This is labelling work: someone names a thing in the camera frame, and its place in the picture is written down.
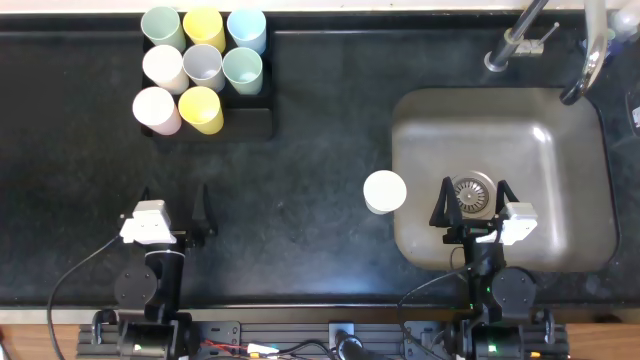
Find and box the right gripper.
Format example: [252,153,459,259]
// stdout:
[428,176,521,246]

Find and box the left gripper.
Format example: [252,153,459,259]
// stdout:
[139,183,220,248]

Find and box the white cup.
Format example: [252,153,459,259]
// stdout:
[362,169,408,216]

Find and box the steel sink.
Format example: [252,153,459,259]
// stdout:
[391,87,619,274]

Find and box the pink cup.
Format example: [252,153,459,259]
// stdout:
[131,86,183,137]

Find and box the yellow cup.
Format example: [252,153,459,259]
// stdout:
[177,85,225,136]
[182,6,227,54]

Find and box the black tray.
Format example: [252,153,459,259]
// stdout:
[139,28,275,142]

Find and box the beige cup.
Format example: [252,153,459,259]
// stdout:
[141,44,190,96]

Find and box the grey cup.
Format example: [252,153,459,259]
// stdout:
[182,43,227,94]

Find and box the green cup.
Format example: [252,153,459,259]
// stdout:
[140,5,187,53]
[221,46,264,96]

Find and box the steel tap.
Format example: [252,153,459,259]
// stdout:
[483,0,612,107]

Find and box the blue cup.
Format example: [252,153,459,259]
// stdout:
[226,8,268,56]

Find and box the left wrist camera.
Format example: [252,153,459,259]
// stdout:
[118,199,178,246]

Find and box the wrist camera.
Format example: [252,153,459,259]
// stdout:
[118,199,178,246]
[474,201,540,247]

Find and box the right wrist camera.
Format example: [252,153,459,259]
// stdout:
[474,201,540,247]

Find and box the black cable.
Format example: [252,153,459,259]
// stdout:
[46,233,124,360]
[397,219,504,360]

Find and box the mounting rail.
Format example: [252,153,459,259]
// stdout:
[76,319,571,360]

